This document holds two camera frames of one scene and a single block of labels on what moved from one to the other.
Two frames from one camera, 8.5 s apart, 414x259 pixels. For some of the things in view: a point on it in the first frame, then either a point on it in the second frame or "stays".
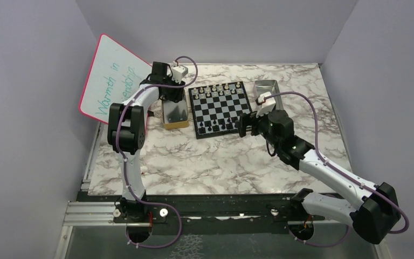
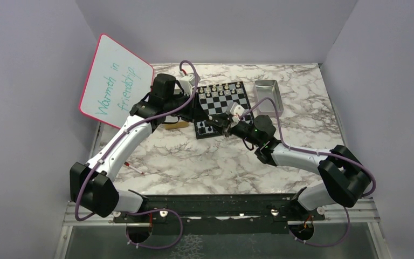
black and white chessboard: [215, 108] stays
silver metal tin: [270, 86] stays
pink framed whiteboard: [115, 74] stays
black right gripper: [241, 124] → [223, 127]
